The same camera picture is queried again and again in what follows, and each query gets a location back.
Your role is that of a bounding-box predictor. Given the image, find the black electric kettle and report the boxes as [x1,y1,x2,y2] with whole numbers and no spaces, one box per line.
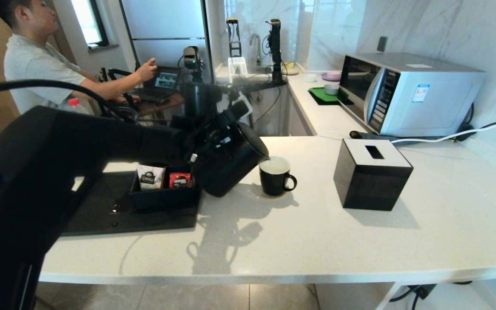
[192,122,270,198]

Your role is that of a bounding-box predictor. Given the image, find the black jointed control arm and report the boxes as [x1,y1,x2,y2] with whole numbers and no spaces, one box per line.
[99,67,139,108]

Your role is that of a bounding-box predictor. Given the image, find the black jointed arm white joint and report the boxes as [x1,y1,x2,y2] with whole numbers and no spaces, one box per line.
[265,19,284,83]

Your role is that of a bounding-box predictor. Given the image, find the white tea bag packet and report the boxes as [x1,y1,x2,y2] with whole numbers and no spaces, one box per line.
[137,164,165,191]

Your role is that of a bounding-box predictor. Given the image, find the red drink packet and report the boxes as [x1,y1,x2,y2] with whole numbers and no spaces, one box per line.
[169,172,192,188]

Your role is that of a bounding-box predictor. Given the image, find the black laptop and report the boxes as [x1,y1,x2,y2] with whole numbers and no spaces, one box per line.
[138,65,183,103]

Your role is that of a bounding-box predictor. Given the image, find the black organizer box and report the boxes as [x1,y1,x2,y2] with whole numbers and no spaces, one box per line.
[128,166,201,211]

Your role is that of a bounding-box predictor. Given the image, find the white plastic basket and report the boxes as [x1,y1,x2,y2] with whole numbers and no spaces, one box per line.
[228,57,248,85]

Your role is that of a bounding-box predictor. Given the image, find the round translucent coaster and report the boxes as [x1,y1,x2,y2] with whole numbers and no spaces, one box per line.
[250,177,294,199]

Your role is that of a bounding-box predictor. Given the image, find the black platform stand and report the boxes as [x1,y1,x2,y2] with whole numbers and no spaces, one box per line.
[214,79,288,137]

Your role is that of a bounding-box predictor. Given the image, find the black mug white inside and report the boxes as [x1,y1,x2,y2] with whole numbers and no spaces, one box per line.
[259,156,298,197]

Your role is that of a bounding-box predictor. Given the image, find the black serving tray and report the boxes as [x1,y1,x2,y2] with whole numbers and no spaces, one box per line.
[61,171,201,236]

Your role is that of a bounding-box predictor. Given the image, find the chrome faucet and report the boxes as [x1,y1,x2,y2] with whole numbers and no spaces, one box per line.
[249,34,262,67]

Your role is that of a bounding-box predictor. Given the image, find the silver refrigerator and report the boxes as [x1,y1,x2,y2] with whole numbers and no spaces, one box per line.
[119,0,220,137]

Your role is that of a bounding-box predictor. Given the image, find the green tray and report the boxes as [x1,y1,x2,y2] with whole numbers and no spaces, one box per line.
[308,87,354,107]

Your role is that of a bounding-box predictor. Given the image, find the clear red-capped water bottle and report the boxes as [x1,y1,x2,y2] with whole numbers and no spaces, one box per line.
[61,98,96,116]

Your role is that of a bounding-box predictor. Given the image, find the black framed window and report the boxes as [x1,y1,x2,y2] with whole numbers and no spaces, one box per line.
[71,0,111,49]

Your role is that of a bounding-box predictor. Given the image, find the black tissue box white top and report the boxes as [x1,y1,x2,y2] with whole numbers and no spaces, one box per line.
[333,139,414,212]

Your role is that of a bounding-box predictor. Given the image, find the man in grey shirt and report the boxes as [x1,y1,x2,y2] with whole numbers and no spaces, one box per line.
[0,0,158,115]

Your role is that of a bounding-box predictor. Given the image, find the silver microwave oven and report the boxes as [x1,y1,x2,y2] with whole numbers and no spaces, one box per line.
[338,53,486,138]

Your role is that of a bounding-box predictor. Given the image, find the black camera on stand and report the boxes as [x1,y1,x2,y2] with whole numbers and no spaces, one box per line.
[183,46,205,84]

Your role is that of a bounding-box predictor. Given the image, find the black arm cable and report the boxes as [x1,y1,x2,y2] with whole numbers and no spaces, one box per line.
[0,80,140,123]

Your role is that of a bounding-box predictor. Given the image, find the white power cable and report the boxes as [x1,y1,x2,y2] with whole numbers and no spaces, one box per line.
[390,93,496,145]

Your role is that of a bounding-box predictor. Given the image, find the black appliance cable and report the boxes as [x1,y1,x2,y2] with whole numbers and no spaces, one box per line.
[455,103,496,143]

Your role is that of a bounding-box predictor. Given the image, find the black power supply cable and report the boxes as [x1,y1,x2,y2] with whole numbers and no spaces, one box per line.
[388,281,474,310]

